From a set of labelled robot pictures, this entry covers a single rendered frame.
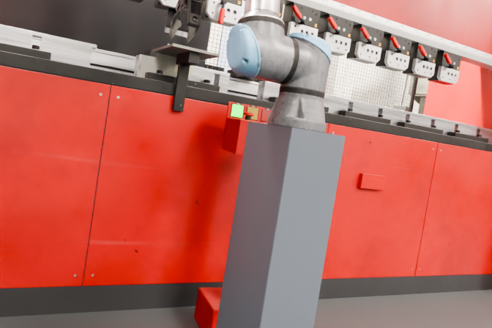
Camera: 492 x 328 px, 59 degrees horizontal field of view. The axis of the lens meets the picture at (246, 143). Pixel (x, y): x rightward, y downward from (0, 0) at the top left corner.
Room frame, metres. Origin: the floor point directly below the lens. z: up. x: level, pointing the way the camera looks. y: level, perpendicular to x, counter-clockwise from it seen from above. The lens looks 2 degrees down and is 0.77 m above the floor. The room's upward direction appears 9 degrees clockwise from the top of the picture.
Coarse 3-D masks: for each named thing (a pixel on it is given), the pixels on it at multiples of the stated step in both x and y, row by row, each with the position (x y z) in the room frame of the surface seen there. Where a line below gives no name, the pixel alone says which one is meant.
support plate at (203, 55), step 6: (156, 48) 1.69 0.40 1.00; (162, 48) 1.62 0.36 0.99; (168, 48) 1.58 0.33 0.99; (174, 48) 1.56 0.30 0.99; (180, 48) 1.54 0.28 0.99; (186, 48) 1.53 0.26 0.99; (192, 48) 1.54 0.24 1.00; (168, 54) 1.74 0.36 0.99; (174, 54) 1.72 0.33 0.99; (204, 54) 1.59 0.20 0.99; (210, 54) 1.57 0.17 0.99; (216, 54) 1.58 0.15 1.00
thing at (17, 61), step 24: (48, 72) 1.46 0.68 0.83; (72, 72) 1.49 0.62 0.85; (96, 72) 1.52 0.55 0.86; (192, 96) 1.69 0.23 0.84; (216, 96) 1.73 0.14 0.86; (240, 96) 1.78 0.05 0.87; (336, 120) 2.01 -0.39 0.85; (360, 120) 2.08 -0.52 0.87; (456, 144) 2.40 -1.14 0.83; (480, 144) 2.49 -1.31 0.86
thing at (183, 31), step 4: (168, 8) 1.77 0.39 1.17; (168, 12) 1.77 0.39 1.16; (172, 12) 1.77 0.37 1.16; (168, 16) 1.77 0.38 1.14; (172, 16) 1.77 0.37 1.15; (168, 20) 1.77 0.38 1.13; (180, 20) 1.79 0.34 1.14; (168, 24) 1.77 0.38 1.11; (184, 24) 1.80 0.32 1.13; (168, 28) 1.78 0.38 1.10; (180, 28) 1.79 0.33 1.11; (184, 28) 1.80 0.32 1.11; (168, 32) 1.78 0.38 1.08; (176, 32) 1.80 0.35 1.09; (180, 32) 1.80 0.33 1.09; (184, 32) 1.81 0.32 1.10; (184, 36) 1.81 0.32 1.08
